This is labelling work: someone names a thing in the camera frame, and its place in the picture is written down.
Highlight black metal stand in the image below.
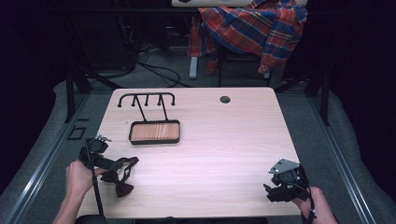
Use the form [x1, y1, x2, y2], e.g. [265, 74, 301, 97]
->
[64, 64, 123, 124]
[274, 66, 332, 127]

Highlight dark brown bow tie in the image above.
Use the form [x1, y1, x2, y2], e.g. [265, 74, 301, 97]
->
[99, 156, 140, 199]

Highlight black floor cables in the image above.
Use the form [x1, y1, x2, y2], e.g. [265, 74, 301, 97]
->
[135, 43, 194, 89]

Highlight black hook rack, wooden tray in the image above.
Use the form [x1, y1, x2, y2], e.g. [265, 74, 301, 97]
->
[117, 91, 182, 146]

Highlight person's right hand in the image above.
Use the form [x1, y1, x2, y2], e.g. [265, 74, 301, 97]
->
[291, 186, 329, 219]

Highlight red blue plaid shirt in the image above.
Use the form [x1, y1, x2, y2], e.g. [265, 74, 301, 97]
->
[188, 0, 309, 76]

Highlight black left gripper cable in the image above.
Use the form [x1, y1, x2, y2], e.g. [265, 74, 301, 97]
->
[84, 138, 106, 217]

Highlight person's left hand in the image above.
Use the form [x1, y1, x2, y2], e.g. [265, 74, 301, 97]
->
[64, 160, 107, 201]

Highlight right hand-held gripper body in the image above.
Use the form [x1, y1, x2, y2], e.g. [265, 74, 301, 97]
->
[267, 158, 311, 203]

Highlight white table leg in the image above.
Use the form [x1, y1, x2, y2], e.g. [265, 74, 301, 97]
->
[189, 55, 199, 80]

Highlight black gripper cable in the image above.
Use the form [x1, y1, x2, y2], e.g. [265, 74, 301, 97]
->
[288, 182, 318, 224]
[84, 138, 106, 217]

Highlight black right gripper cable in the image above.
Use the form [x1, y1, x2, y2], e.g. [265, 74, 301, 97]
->
[288, 182, 318, 224]

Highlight aluminium floor rail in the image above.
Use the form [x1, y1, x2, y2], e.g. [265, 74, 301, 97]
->
[0, 91, 92, 224]
[306, 92, 378, 224]

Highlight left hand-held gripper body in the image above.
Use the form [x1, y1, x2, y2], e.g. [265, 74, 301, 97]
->
[78, 133, 124, 173]

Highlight black chair frame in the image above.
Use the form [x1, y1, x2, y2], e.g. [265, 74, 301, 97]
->
[217, 46, 273, 89]

